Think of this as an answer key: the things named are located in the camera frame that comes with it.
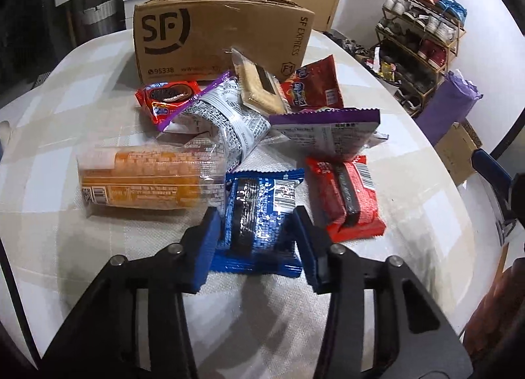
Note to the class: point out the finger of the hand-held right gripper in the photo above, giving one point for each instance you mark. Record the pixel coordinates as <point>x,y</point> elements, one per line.
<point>490,172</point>

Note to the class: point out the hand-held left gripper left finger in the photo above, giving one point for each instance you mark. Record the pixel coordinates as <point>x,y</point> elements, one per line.
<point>205,248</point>

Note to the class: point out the white and grey basket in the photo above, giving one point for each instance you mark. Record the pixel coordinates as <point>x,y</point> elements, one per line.
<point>100,14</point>

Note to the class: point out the clear sandwich biscuit packet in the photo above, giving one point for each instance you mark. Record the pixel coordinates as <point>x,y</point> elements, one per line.
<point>258,84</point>

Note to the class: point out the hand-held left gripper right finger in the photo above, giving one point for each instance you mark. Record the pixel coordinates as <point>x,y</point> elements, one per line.
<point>309,252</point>

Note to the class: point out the purple and white snack bag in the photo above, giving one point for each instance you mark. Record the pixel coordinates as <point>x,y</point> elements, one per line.
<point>229,121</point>

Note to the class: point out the checked tablecloth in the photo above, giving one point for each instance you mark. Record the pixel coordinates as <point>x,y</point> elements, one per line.
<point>61,125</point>

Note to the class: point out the purple plastic bag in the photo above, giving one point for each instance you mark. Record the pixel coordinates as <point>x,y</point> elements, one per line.
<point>449,104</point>

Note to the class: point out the purple-edged snack packet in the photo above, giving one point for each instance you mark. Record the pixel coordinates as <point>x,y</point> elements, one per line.
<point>328,133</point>

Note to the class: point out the blue cookie packet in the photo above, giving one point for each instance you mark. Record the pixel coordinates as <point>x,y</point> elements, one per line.
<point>262,215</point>

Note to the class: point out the red chocolate cookie packet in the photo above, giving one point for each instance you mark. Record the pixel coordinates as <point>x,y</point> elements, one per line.
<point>168,98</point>

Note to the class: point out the shoe rack with shoes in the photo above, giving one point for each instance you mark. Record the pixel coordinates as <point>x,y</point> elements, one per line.
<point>422,39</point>

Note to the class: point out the dark red chip bag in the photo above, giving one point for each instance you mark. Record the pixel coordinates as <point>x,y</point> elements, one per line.
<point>318,86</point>

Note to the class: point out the brown cardboard box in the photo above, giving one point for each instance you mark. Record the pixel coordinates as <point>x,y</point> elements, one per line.
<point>221,30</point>

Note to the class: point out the red wafer packet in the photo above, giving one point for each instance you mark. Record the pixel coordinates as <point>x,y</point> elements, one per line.
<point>348,194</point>

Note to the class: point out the small cardboard box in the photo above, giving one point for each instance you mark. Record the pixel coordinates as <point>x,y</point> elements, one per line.
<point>457,153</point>

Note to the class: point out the clear orange snack packet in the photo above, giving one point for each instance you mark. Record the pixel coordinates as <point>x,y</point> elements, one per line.
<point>151,178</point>

